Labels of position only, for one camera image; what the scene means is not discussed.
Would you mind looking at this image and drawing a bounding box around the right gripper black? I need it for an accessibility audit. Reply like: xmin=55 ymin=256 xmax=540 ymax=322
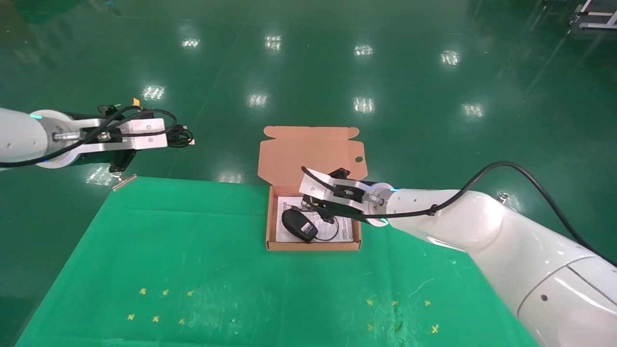
xmin=303 ymin=167 xmax=386 ymax=226

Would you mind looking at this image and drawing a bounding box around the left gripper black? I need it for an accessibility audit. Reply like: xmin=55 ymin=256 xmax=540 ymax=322
xmin=67 ymin=113 xmax=136 ymax=173

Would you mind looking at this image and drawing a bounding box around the black wired computer mouse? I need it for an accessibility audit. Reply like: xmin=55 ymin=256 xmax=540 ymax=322
xmin=282 ymin=202 xmax=340 ymax=243

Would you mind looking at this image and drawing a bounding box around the black data cable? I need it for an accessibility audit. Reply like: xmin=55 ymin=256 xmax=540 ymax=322
xmin=166 ymin=124 xmax=196 ymax=147

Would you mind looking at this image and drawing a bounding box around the brown cardboard mailer box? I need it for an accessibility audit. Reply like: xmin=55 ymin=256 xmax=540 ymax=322
xmin=258 ymin=125 xmax=368 ymax=251

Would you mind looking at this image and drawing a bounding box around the white printed instruction sheet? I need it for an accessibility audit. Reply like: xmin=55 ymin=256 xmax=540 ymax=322
xmin=276 ymin=195 xmax=355 ymax=241

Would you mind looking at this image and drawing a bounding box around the green tablecloth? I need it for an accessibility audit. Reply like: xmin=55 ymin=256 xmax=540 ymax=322
xmin=14 ymin=176 xmax=545 ymax=347

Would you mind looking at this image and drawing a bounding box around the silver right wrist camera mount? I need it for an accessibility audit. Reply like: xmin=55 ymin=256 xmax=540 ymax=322
xmin=299 ymin=168 xmax=381 ymax=215

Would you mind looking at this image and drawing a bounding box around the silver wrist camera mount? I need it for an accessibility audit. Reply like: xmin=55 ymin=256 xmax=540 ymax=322
xmin=299 ymin=168 xmax=381 ymax=215
xmin=52 ymin=117 xmax=168 ymax=157

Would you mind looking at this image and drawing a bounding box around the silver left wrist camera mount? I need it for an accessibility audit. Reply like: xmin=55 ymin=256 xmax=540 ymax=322
xmin=52 ymin=117 xmax=168 ymax=157

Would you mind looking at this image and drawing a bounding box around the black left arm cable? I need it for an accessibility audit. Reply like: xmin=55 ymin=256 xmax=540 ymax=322
xmin=0 ymin=105 xmax=194 ymax=168

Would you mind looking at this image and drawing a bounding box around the white metal table frame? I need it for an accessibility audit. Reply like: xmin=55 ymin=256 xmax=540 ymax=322
xmin=569 ymin=0 xmax=617 ymax=30

